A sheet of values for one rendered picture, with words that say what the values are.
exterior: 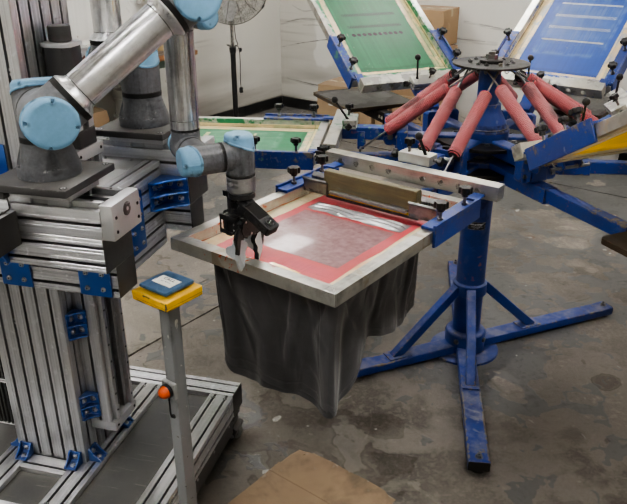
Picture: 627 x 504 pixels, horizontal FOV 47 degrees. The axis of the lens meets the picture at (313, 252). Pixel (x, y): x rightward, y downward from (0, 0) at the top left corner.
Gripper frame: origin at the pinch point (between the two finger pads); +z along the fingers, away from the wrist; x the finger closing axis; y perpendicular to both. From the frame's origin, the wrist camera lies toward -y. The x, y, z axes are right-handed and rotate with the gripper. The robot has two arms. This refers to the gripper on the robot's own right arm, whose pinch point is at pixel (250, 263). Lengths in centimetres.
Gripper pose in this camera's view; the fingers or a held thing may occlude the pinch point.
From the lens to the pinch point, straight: 193.6
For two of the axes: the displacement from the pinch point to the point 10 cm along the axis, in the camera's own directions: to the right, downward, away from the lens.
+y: -8.0, -2.5, 5.5
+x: -6.0, 3.3, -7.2
